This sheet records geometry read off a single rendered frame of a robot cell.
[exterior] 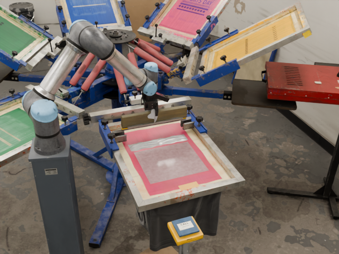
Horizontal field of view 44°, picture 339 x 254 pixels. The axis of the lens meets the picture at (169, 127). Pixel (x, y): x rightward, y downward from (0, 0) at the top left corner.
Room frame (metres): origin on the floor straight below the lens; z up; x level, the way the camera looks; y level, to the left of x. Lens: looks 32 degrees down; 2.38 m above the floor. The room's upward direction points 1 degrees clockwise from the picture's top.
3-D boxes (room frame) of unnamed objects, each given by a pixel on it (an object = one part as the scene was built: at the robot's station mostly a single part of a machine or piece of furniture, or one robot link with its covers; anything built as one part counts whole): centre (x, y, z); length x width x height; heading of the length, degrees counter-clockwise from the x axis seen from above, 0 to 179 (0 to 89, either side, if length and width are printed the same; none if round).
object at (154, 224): (1.68, -0.09, 0.74); 0.45 x 0.03 x 0.43; 112
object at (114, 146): (2.07, 0.36, 0.98); 0.30 x 0.05 x 0.07; 22
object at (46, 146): (1.66, 0.58, 1.25); 0.15 x 0.15 x 0.10
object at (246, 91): (2.83, -0.26, 0.91); 1.34 x 0.40 x 0.08; 82
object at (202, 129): (2.28, -0.15, 0.98); 0.30 x 0.05 x 0.07; 22
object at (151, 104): (2.12, 0.12, 1.23); 0.09 x 0.08 x 0.12; 112
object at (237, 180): (1.95, 0.02, 0.97); 0.79 x 0.58 x 0.04; 22
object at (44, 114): (1.67, 0.58, 1.37); 0.13 x 0.12 x 0.14; 33
